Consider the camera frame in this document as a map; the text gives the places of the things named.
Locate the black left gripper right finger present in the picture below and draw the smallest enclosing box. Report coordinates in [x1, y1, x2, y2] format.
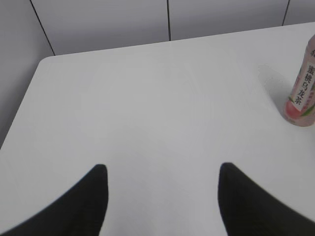
[218, 163, 315, 236]

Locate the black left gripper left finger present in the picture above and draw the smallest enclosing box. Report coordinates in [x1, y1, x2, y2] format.
[2, 164, 109, 236]

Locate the pink peach tea bottle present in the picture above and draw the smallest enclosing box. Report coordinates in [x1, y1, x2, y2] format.
[283, 36, 315, 127]

